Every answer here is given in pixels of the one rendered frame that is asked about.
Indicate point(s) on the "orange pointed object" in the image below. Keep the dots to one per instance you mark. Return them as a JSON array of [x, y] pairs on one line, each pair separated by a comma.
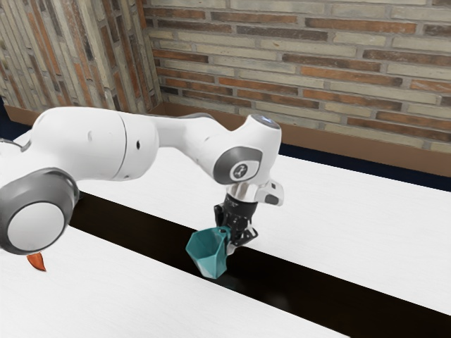
[[37, 261]]

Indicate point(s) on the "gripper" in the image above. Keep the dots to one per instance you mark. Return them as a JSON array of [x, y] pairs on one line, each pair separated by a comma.
[[239, 211]]

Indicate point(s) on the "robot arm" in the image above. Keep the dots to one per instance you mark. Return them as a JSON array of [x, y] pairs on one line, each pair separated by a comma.
[[98, 144]]

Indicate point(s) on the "teal faceted mug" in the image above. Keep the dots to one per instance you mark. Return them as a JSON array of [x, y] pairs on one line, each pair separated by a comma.
[[208, 251]]

